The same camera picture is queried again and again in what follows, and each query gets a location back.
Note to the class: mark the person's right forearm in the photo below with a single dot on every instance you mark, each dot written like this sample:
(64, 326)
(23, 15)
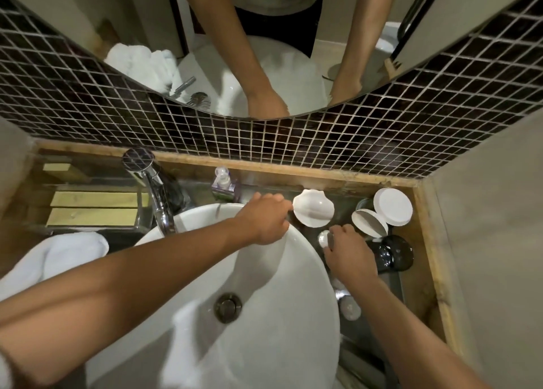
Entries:
(403, 338)

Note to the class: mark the small beige amenity box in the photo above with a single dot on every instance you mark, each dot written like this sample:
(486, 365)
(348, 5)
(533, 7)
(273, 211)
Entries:
(57, 167)

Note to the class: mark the curved wall mirror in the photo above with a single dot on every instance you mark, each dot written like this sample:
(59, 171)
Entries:
(127, 19)

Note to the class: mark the white round sink basin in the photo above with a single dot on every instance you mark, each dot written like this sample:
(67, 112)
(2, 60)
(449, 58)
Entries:
(275, 316)

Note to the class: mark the small silver-capped bottle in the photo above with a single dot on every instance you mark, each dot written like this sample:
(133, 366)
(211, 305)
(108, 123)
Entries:
(341, 295)

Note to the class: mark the white shell soap dish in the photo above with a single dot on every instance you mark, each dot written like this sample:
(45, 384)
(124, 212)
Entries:
(313, 208)

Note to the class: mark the clear acrylic tray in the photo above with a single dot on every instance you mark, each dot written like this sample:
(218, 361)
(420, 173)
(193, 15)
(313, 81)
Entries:
(93, 181)

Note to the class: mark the chrome sink drain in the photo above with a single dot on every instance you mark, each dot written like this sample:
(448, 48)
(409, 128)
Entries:
(228, 307)

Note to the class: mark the white towel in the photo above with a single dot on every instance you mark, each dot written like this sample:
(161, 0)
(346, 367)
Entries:
(51, 257)

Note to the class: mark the person's left fingers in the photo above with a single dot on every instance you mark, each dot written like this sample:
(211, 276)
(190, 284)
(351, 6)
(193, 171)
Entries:
(280, 215)

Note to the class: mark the chrome faucet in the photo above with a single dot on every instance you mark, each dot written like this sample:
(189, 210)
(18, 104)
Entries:
(158, 193)

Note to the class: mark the small white-capped bottle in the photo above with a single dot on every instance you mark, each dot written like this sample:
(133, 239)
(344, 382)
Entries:
(350, 308)

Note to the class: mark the small white bottle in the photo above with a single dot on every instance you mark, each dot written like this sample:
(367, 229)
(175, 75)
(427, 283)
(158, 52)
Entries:
(323, 239)

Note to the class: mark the person's right hand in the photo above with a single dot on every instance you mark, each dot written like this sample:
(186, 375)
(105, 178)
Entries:
(350, 259)

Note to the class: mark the glass with white lid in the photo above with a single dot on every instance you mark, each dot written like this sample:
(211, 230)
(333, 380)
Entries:
(393, 206)
(370, 224)

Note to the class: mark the person's right fingers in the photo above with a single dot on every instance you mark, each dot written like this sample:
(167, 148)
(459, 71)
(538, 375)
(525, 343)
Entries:
(344, 233)

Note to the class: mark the person's left hand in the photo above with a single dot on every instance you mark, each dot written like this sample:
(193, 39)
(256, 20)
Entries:
(261, 221)

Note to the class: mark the person's left forearm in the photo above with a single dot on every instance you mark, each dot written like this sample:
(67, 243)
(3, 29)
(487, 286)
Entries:
(127, 282)

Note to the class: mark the dark glass cup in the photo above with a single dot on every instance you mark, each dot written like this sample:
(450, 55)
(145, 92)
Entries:
(392, 253)

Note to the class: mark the clear pump soap dispenser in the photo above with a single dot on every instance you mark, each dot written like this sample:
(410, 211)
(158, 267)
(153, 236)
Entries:
(223, 182)

